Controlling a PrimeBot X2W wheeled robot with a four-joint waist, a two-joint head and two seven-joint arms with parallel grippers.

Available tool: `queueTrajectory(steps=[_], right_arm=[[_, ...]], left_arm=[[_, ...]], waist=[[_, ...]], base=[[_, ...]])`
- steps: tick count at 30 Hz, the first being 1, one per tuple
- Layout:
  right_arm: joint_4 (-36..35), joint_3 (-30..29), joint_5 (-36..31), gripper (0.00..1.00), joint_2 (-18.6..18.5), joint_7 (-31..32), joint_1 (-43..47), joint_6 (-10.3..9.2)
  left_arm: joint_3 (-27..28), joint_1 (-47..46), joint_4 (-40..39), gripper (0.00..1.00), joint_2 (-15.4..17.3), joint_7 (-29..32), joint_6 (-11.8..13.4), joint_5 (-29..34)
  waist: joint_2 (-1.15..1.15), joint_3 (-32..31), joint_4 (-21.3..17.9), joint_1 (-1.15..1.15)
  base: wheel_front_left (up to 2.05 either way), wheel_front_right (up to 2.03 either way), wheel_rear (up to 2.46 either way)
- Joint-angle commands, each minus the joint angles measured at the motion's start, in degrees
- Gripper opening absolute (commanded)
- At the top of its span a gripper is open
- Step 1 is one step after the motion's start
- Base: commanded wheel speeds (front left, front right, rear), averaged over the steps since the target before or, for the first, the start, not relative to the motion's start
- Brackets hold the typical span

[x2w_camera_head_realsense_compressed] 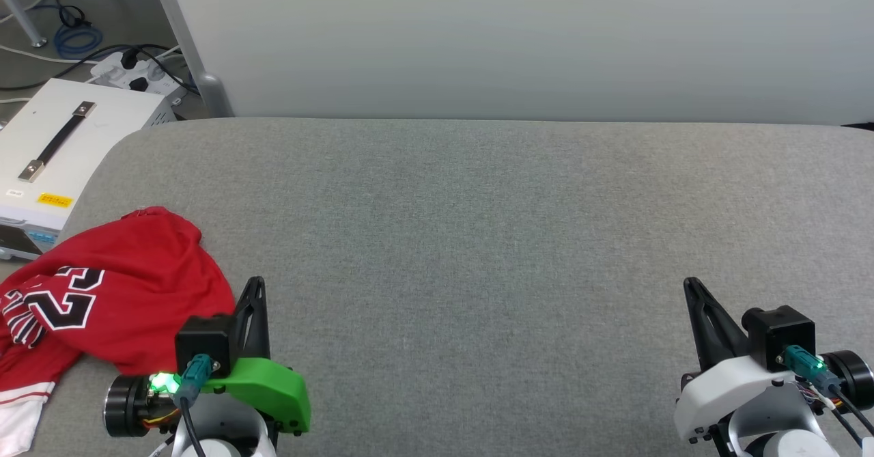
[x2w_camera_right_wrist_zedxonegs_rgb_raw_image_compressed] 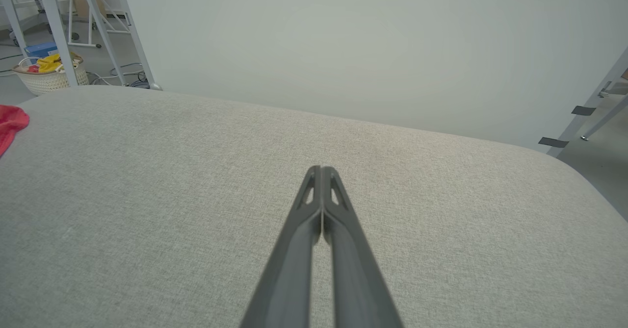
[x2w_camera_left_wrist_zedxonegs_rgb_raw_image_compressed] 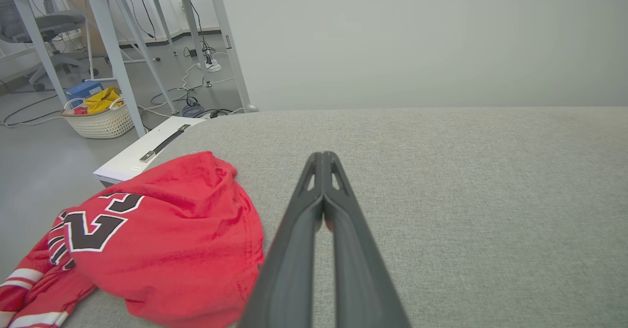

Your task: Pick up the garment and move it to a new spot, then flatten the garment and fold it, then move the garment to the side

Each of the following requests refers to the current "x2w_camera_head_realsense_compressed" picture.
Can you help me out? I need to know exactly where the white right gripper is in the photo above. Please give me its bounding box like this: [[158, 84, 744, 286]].
[[673, 277, 800, 444]]

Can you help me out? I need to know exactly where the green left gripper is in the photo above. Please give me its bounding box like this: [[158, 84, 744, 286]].
[[200, 277, 312, 437]]

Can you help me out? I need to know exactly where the red basketball jersey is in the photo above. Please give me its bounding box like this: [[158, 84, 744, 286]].
[[0, 206, 237, 456]]

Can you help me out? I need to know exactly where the white equipment box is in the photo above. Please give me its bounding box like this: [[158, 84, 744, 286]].
[[0, 78, 178, 262]]

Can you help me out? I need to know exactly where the white power strip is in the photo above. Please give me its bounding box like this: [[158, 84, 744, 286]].
[[89, 51, 188, 97]]

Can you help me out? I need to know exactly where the white partition panel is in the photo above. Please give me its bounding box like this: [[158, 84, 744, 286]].
[[163, 0, 874, 127]]

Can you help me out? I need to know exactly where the grey metal table leg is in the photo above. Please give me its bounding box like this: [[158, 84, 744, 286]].
[[0, 0, 48, 49]]

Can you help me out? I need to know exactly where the right teal plug black cable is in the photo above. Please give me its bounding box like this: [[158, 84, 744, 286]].
[[782, 344, 874, 444]]

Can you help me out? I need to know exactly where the black strap handle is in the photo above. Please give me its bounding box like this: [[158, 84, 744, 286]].
[[18, 101, 97, 183]]

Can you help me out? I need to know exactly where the grey metal partition post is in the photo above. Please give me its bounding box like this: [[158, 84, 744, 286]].
[[151, 0, 235, 118]]

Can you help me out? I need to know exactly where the black power cable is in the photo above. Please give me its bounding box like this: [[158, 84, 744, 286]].
[[0, 44, 200, 96]]

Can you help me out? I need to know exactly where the blue coiled cable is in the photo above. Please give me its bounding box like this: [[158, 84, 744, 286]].
[[53, 23, 104, 60]]

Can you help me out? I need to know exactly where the white floor cable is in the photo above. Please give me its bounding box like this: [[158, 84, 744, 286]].
[[0, 42, 98, 66]]

